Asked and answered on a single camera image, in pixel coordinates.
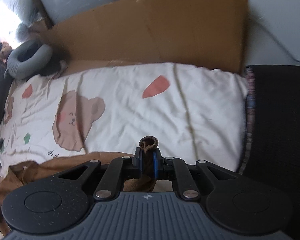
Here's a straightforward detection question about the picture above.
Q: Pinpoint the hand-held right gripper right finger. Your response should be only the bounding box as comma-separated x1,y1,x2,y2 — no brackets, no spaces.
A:
152,148,237,202

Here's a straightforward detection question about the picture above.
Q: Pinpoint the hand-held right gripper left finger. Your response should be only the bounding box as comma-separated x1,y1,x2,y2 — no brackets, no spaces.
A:
57,147,143,202

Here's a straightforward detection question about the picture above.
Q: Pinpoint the brown printed t-shirt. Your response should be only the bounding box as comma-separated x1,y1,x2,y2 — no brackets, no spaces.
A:
0,136,160,235

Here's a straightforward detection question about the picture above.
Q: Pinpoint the cream bear printed blanket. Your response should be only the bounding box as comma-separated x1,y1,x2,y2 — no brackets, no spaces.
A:
0,62,249,240

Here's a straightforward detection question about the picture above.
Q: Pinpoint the black folded cloth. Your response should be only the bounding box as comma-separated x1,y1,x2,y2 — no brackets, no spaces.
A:
236,65,300,205

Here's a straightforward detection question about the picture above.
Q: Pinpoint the small black cloth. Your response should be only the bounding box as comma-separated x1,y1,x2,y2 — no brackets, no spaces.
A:
40,52,68,77

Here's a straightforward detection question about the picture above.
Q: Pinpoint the flattened cardboard box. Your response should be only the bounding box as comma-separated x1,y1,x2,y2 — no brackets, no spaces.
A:
27,0,249,75

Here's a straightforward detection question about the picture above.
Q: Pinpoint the grey neck pillow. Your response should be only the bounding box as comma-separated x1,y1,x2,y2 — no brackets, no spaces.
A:
4,40,53,80

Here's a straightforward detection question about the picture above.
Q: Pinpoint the brown teddy bear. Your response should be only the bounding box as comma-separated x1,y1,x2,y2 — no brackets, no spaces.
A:
0,42,13,60

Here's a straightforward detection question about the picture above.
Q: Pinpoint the pale blue plastic bag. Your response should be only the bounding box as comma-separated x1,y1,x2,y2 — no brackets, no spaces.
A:
16,22,29,43

